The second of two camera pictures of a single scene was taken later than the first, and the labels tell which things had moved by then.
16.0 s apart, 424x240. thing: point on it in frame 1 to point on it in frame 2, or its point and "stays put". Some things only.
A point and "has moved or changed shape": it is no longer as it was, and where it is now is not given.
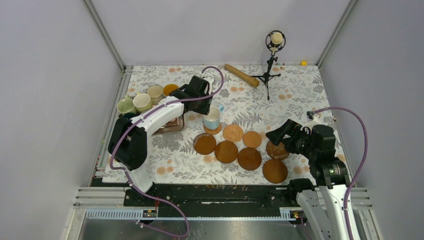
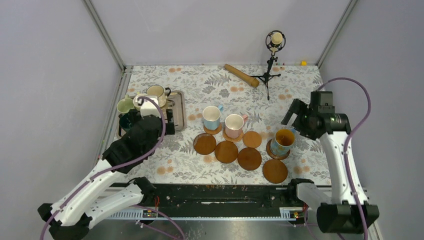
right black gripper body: (299, 141) to (303, 121)
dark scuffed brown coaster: (276, 152) stays put
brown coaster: (226, 151) stays put
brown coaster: (249, 158) stays put
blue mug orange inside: (168, 88) has moved or changed shape
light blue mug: (212, 121) stays put
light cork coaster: (213, 131) stays put
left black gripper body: (202, 105) to (169, 126)
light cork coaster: (252, 139) stays put
